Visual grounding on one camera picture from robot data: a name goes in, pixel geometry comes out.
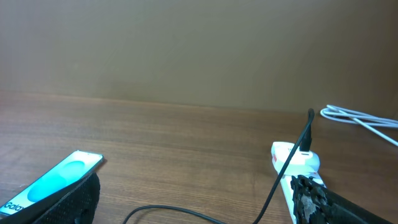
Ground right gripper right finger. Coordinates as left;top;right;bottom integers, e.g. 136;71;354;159
290;175;391;224

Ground white power strip cord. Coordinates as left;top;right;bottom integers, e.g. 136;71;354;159
326;105;398;147

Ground black USB charging cable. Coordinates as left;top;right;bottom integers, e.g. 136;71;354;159
122;108;315;224

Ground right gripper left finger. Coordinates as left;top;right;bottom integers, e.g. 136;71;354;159
1;172;100;224

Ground white cables in corner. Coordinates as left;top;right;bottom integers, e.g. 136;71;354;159
320;105;398;129

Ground white power strip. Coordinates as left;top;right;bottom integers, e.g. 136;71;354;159
271;141;325;223

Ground teal Galaxy smartphone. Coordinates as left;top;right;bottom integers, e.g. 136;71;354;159
1;151;103;215

